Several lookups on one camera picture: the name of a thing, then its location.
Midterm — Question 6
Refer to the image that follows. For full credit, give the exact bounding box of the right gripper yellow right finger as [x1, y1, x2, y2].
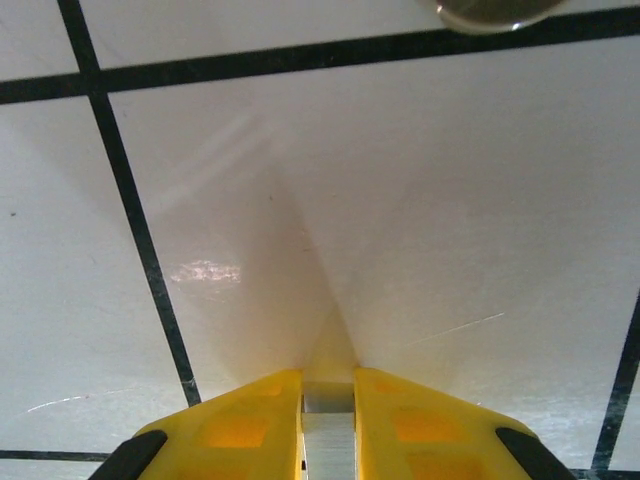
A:
[353, 367, 576, 480]

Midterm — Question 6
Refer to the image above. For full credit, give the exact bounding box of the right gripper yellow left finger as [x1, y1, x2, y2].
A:
[102, 368, 306, 480]

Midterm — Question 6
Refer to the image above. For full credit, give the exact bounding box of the grey staple strip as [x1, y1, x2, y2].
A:
[301, 382, 357, 480]

